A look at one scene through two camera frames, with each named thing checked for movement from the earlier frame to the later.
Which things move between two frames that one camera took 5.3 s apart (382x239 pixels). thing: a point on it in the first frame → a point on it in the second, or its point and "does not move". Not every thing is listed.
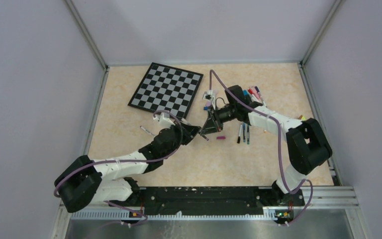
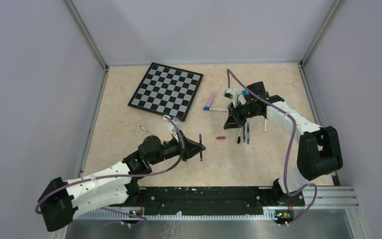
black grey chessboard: [164, 87] does not move
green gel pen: [248, 134] does not move
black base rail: [213, 199] does not move
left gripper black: [188, 131] → [190, 149]
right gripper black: [213, 124] → [235, 120]
